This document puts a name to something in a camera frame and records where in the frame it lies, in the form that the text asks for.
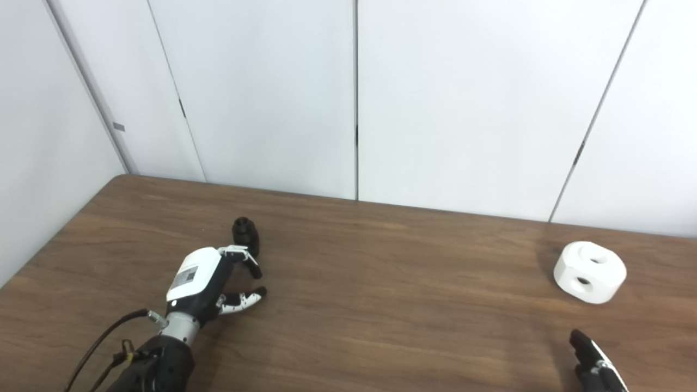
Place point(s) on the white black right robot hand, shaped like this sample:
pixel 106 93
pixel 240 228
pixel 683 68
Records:
pixel 596 370

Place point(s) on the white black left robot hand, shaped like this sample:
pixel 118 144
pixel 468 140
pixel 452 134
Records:
pixel 196 272

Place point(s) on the black holder part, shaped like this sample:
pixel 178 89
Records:
pixel 245 231

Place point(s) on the round white piece with holes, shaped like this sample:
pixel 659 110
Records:
pixel 591 272

